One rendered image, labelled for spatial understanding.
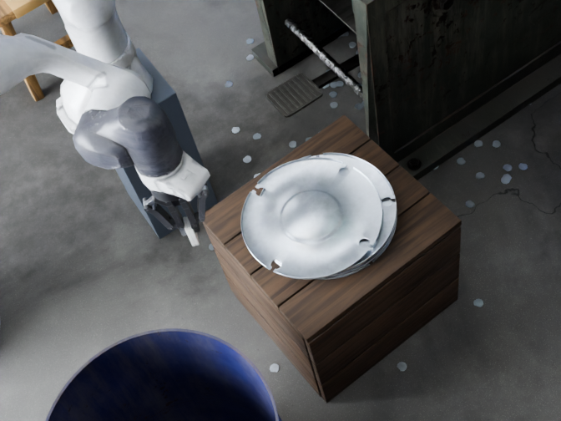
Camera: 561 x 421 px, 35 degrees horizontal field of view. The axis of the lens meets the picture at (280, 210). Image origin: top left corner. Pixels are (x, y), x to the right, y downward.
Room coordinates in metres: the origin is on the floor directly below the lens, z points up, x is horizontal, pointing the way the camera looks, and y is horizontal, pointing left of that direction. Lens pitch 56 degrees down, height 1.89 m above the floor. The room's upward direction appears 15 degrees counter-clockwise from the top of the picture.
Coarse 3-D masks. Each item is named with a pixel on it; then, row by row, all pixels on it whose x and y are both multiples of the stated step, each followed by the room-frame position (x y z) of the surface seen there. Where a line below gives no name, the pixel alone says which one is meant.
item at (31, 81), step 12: (0, 0) 1.94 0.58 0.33; (12, 0) 1.93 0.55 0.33; (24, 0) 1.92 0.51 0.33; (36, 0) 1.91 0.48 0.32; (48, 0) 1.93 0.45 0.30; (0, 12) 1.90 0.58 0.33; (12, 12) 1.89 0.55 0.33; (24, 12) 1.90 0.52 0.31; (0, 24) 1.87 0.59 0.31; (12, 24) 1.91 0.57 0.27; (36, 84) 1.88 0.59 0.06; (36, 96) 1.87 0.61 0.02
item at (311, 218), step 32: (320, 160) 1.10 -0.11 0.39; (288, 192) 1.04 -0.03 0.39; (320, 192) 1.02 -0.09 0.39; (352, 192) 1.00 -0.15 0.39; (256, 224) 0.99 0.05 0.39; (288, 224) 0.96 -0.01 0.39; (320, 224) 0.94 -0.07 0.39; (352, 224) 0.93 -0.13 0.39; (256, 256) 0.91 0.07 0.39; (288, 256) 0.89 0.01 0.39; (320, 256) 0.87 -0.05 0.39; (352, 256) 0.85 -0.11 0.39
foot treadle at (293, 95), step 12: (348, 60) 1.57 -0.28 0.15; (288, 84) 1.53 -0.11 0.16; (300, 84) 1.52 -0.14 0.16; (312, 84) 1.50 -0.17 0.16; (324, 84) 1.51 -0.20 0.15; (276, 96) 1.50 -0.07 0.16; (288, 96) 1.49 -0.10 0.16; (300, 96) 1.48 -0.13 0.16; (312, 96) 1.47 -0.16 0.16; (276, 108) 1.46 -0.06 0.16; (288, 108) 1.45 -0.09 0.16; (300, 108) 1.44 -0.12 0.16
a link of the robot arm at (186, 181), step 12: (180, 168) 0.96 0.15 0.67; (192, 168) 0.96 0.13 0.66; (204, 168) 0.96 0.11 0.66; (144, 180) 0.96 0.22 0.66; (156, 180) 0.95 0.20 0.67; (168, 180) 0.94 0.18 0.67; (180, 180) 0.94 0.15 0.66; (192, 180) 0.93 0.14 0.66; (204, 180) 0.93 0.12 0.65; (168, 192) 0.94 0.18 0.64; (180, 192) 0.92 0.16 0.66; (192, 192) 0.91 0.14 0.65
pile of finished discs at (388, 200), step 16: (352, 160) 1.08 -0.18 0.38; (368, 176) 1.03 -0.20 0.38; (384, 176) 1.02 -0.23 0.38; (384, 192) 0.98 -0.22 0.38; (384, 208) 0.95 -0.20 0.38; (384, 224) 0.91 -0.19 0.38; (368, 240) 0.89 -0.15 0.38; (384, 240) 0.88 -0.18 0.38; (368, 256) 0.85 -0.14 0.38; (352, 272) 0.84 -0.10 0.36
